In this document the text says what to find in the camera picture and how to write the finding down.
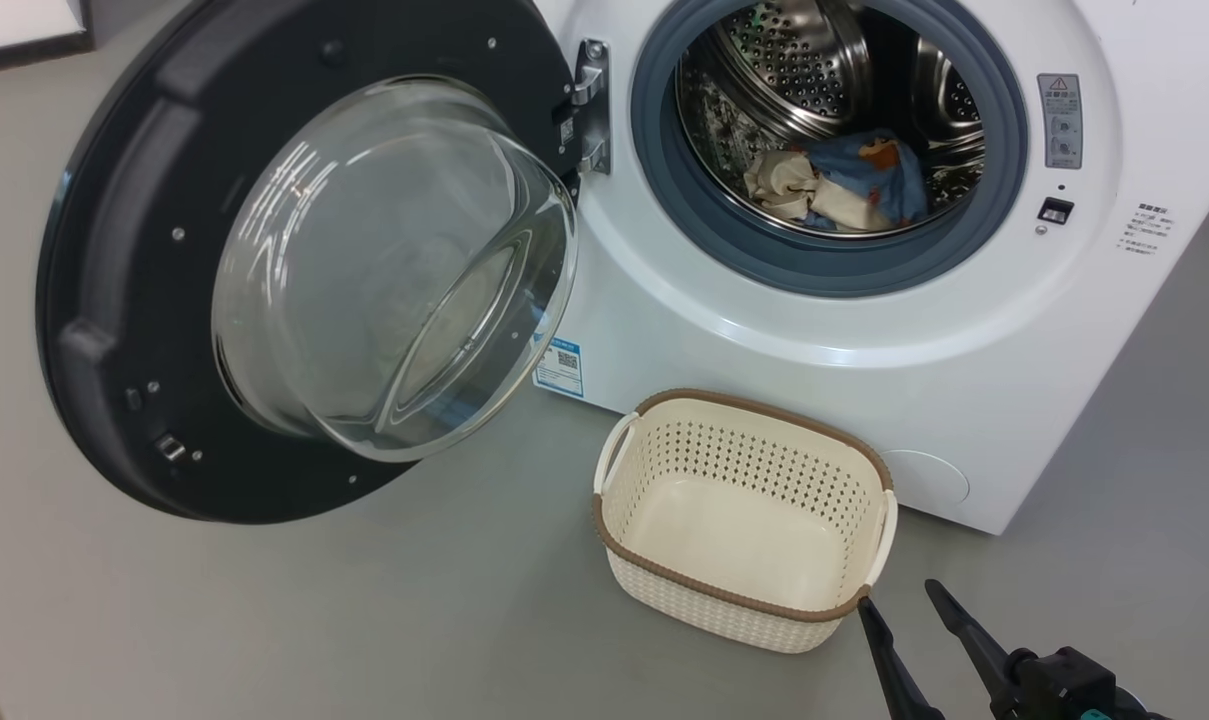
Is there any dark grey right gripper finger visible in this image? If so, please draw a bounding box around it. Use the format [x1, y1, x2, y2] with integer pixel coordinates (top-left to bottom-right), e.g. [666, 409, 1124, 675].
[925, 579, 1025, 720]
[856, 597, 947, 720]

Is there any blue bear print garment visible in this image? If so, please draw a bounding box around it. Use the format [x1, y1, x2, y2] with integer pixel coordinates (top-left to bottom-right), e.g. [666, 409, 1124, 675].
[807, 128, 931, 229]

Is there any blue and cream garment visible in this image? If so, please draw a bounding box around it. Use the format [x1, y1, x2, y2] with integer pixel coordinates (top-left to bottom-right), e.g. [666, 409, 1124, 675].
[742, 150, 897, 234]

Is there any black round glass washer door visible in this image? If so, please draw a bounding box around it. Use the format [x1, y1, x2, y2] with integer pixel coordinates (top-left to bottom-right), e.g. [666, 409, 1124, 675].
[36, 0, 582, 525]

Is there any white washing machine body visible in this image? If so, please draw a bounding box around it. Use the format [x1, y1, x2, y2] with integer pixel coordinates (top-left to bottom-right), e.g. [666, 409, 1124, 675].
[529, 0, 1209, 536]

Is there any stainless steel washing machine drum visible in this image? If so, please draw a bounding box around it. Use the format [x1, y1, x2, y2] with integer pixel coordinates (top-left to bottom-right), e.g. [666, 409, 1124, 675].
[676, 0, 987, 241]

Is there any silver metal door hinge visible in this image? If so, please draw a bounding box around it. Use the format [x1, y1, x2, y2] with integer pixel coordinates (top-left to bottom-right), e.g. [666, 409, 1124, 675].
[562, 38, 613, 177]

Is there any round white filter cover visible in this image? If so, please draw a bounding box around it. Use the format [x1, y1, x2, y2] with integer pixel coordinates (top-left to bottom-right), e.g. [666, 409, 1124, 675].
[879, 448, 972, 507]

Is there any cream perforated laundry basket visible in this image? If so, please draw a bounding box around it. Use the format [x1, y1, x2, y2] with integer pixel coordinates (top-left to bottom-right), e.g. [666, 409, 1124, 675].
[592, 388, 900, 655]

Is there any blue energy label sticker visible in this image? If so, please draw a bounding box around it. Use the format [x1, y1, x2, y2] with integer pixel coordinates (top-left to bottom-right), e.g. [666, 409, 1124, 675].
[532, 335, 585, 399]

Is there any grey warning sticker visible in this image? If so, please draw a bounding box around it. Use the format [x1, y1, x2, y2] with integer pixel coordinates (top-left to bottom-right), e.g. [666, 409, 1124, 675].
[1037, 72, 1085, 170]

